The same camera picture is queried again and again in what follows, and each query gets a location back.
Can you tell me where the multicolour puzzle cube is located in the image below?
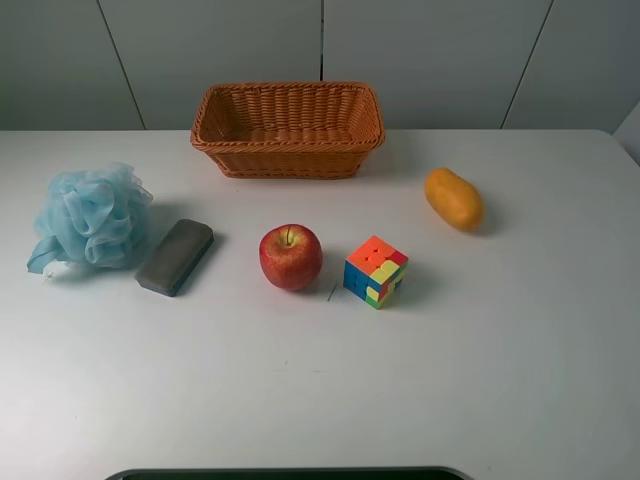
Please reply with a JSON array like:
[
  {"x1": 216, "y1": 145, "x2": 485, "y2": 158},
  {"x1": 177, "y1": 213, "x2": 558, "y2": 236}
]
[{"x1": 343, "y1": 235, "x2": 409, "y2": 309}]

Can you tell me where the red apple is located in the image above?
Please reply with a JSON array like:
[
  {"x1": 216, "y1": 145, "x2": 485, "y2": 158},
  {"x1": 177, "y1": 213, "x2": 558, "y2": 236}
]
[{"x1": 259, "y1": 224, "x2": 323, "y2": 291}]

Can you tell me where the brown wicker basket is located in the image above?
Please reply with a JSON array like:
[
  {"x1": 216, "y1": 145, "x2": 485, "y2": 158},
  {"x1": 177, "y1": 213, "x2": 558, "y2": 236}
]
[{"x1": 190, "y1": 81, "x2": 385, "y2": 179}]

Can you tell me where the grey whiteboard eraser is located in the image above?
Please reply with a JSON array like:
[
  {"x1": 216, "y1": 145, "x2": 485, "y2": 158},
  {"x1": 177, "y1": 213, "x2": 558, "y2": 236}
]
[{"x1": 135, "y1": 219, "x2": 214, "y2": 297}]

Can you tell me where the orange mango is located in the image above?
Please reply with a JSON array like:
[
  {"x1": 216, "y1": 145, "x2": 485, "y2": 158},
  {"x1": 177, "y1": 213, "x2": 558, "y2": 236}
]
[{"x1": 424, "y1": 168, "x2": 484, "y2": 231}]

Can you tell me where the blue mesh bath loofah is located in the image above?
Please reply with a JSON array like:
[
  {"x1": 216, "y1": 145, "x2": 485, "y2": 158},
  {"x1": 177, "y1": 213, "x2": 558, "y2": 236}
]
[{"x1": 27, "y1": 163, "x2": 153, "y2": 274}]

